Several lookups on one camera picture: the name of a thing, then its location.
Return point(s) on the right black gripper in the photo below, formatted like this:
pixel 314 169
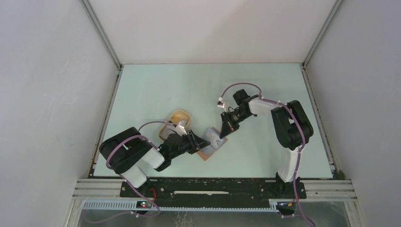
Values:
pixel 228 125

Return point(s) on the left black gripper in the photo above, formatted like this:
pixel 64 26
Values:
pixel 196 143

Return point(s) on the white credit card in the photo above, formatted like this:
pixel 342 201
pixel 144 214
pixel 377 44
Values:
pixel 213 136

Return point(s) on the yellow oval tray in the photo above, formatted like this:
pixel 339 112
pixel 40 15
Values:
pixel 173 120

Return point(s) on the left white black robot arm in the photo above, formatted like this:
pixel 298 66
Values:
pixel 125 150

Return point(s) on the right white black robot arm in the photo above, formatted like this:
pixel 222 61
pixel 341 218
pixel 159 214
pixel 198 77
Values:
pixel 291 124

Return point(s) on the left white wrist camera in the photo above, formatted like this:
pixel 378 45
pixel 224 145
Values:
pixel 180 128

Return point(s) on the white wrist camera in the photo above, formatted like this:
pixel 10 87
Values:
pixel 180 128
pixel 222 104

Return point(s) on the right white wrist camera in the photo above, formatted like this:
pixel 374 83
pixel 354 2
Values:
pixel 222 104

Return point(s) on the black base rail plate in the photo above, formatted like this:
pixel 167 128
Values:
pixel 220 193

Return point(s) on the aluminium frame rail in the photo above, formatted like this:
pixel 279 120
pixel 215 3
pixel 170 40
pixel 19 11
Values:
pixel 115 194

